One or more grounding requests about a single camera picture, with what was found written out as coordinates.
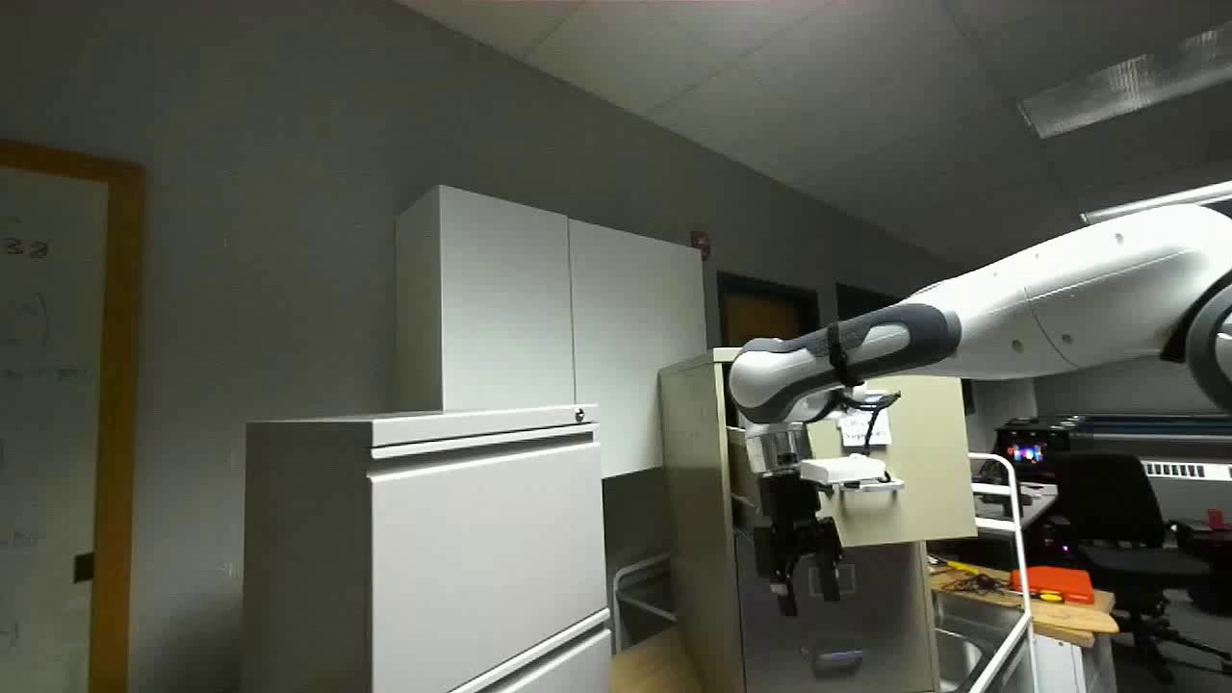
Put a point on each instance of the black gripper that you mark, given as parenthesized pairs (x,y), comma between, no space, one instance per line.
(788,504)

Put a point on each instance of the beige filing cabinet drawer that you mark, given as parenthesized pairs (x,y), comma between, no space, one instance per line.
(930,446)

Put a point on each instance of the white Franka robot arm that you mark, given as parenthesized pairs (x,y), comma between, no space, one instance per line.
(1079,301)

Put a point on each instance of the beige metal filing cabinet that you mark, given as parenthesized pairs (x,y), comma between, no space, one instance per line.
(697,540)

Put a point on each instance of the white lateral file cabinet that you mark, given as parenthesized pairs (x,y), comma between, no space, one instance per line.
(487,564)

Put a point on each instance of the tall white storage cabinet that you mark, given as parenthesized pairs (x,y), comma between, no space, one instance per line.
(513,308)

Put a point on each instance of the orange tool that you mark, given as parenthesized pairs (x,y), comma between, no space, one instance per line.
(1056,587)

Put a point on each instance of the black device with lit leds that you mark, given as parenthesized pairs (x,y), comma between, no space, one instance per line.
(1025,446)

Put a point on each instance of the wooden workbench board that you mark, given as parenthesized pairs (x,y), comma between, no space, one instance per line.
(1071,616)

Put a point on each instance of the dark door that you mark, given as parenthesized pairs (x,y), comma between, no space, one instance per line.
(762,313)

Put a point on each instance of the black office chair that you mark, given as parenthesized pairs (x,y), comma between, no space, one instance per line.
(1116,523)

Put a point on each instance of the black desk with striped edge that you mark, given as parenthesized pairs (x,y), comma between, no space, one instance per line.
(1156,442)

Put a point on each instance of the narrow ceiling light strip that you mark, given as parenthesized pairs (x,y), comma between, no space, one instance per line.
(1156,202)

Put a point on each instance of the long ceiling light panel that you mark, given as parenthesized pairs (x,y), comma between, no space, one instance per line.
(1129,78)

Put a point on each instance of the wood framed whiteboard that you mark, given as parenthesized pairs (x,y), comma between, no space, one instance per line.
(52,424)

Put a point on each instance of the white metal rail frame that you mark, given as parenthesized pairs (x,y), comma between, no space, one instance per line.
(635,596)

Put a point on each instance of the white metal cart frame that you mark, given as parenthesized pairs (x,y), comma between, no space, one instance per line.
(1016,540)

